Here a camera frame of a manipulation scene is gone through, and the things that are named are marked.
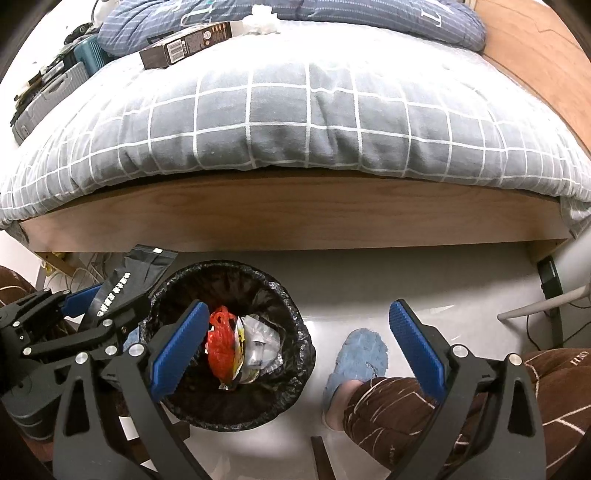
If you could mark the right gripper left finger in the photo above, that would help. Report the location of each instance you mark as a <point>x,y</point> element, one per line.
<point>173,347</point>

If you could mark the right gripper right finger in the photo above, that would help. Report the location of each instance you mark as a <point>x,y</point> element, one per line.
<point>424,348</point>

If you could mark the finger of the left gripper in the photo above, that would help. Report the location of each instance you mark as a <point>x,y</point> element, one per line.
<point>114,327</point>
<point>78,303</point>

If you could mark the black plastic bag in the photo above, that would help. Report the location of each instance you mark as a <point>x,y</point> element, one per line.
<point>139,271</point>

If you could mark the red plastic bag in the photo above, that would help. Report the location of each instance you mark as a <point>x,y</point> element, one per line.
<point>220,344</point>

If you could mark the clear pink plastic bag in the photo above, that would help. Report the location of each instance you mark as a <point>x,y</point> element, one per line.
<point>262,351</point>

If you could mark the dark snack box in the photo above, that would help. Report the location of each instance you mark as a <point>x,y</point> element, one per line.
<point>183,44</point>

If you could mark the yellow white snack wrapper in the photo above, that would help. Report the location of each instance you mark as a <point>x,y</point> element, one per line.
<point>240,373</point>

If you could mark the black lined trash bin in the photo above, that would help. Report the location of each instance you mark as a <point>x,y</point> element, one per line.
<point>245,291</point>

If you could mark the right blue slipper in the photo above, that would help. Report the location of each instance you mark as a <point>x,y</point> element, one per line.
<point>363,357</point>

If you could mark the black power adapter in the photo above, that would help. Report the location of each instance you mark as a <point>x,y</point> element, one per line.
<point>549,276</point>

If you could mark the white chair leg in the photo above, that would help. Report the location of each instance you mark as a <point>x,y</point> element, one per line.
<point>546,305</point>

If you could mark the grey hard suitcase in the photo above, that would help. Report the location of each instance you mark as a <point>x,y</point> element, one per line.
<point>46,100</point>

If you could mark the teal suitcase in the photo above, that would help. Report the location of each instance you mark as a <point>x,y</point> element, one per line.
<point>89,52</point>

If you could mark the grey checked bed sheet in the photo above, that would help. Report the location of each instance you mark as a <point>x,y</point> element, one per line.
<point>335,96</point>

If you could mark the clutter pile on suitcase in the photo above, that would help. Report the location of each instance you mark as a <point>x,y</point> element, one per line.
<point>62,62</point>

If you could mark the crumpled white tissue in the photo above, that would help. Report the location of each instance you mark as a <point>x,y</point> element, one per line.
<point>261,21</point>

